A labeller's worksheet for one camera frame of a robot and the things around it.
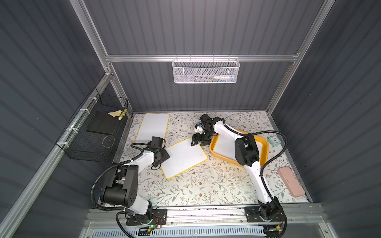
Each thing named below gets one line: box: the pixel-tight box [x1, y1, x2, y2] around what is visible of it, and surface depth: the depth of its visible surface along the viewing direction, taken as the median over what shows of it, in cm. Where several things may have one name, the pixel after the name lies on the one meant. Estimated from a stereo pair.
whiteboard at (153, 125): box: [134, 113, 171, 143], surface depth 115 cm
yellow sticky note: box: [107, 109, 123, 118], surface depth 82 cm
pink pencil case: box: [277, 166, 306, 198], surface depth 84 cm
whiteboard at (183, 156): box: [160, 136, 209, 180], surface depth 96 cm
